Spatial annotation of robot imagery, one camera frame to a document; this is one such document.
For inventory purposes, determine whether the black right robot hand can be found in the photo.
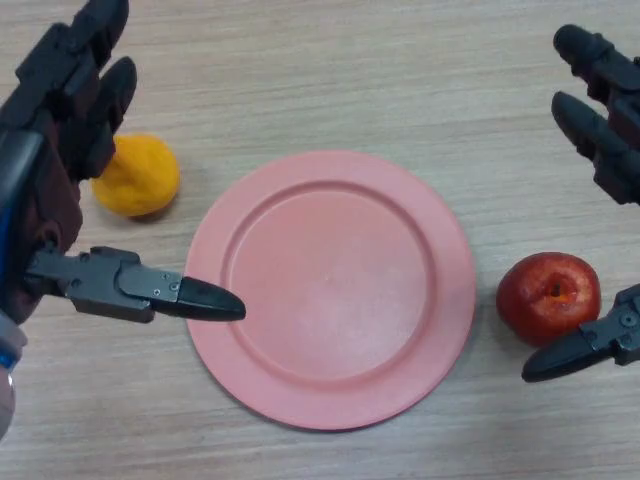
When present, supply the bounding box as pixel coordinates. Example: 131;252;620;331
521;24;640;384

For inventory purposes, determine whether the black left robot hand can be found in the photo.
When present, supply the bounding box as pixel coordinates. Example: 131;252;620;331
0;0;247;325

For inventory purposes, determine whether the red apple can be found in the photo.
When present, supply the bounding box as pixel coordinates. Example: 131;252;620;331
495;252;602;348

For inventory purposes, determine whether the pink round plate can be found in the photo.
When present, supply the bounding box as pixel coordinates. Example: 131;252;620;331
184;149;477;432

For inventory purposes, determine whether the yellow pear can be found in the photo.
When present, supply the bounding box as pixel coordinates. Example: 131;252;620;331
91;132;181;218

